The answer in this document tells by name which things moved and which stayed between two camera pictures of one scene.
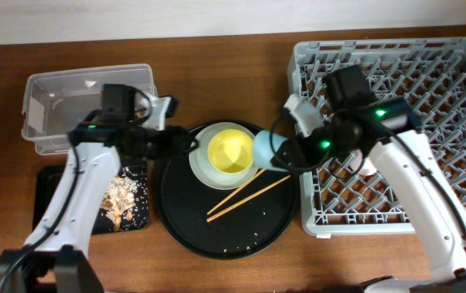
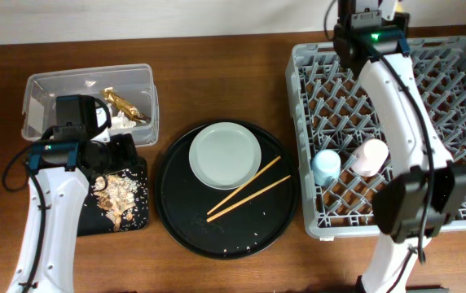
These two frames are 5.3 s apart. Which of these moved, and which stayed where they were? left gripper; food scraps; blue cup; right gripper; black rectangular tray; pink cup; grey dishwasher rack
Moved: left gripper; right gripper; blue cup
Stayed: pink cup; food scraps; grey dishwasher rack; black rectangular tray
